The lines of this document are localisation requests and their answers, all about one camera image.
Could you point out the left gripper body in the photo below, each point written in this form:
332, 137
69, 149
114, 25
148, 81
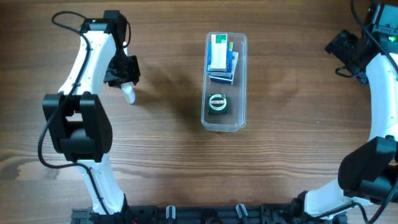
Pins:
125, 76

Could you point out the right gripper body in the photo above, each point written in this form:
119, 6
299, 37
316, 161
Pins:
342, 43

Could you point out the white spray bottle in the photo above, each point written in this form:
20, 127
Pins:
128, 91

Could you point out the white green medicine box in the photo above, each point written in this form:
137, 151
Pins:
218, 52

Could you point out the green Zam-Buk ointment box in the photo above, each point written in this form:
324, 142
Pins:
217, 104

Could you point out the Hansaplast plaster box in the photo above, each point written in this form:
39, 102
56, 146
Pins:
229, 78

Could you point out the blue medicine box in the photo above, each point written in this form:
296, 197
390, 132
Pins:
229, 60

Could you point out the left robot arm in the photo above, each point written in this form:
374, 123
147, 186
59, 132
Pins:
77, 122

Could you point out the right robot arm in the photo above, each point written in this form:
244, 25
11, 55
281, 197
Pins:
366, 178

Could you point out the clear plastic container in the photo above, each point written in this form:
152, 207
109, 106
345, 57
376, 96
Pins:
235, 119

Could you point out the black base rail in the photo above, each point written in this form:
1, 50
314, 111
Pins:
263, 214

